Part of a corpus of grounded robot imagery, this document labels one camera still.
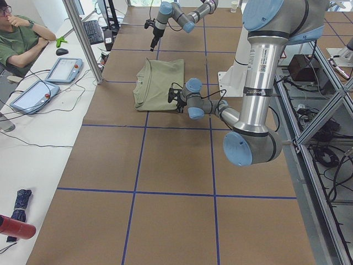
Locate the teach pendant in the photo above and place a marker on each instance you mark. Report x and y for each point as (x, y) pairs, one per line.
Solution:
(35, 97)
(65, 70)

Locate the aluminium frame post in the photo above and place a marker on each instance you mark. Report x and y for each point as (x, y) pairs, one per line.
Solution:
(83, 39)

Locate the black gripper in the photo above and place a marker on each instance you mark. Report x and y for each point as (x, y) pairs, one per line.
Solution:
(157, 32)
(182, 100)

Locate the brown box under frame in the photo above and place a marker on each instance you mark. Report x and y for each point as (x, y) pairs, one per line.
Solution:
(301, 70)

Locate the upper teach pendant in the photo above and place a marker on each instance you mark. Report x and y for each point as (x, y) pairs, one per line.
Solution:
(65, 70)

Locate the white metal mount base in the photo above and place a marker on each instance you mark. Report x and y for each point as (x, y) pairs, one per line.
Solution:
(233, 80)

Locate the person in green shirt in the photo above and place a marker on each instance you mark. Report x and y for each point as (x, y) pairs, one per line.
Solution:
(22, 41)

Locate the black computer mouse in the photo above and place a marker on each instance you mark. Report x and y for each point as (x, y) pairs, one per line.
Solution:
(61, 51)

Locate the green long-sleeve shirt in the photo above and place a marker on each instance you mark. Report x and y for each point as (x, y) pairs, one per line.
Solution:
(153, 83)

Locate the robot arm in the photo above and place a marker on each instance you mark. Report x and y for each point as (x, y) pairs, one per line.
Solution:
(173, 10)
(271, 26)

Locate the white paper cup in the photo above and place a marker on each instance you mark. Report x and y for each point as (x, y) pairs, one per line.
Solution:
(234, 6)

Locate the lower teach pendant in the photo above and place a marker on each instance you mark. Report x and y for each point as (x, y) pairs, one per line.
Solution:
(35, 97)

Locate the red bottle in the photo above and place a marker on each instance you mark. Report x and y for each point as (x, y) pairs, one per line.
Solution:
(16, 228)

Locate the black keyboard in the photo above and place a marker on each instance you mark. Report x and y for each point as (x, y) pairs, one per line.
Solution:
(93, 32)

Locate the dark folded umbrella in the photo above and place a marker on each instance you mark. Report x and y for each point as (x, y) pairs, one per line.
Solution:
(20, 206)

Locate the green plastic toy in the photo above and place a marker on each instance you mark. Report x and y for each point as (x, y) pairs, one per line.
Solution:
(60, 40)

